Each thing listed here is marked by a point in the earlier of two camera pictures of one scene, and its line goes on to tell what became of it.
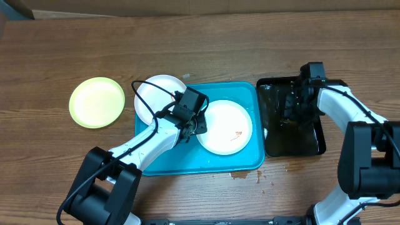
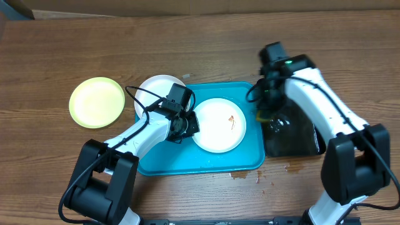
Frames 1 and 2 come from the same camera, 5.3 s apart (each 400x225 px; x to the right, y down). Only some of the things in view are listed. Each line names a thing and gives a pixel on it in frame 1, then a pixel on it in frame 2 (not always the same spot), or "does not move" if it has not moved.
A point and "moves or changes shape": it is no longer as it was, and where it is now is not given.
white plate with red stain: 156,99 does not move
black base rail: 292,220 does not move
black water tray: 290,130 does not move
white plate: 229,127 moves or changes shape
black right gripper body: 292,104 → 269,102
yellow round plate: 97,102 does not move
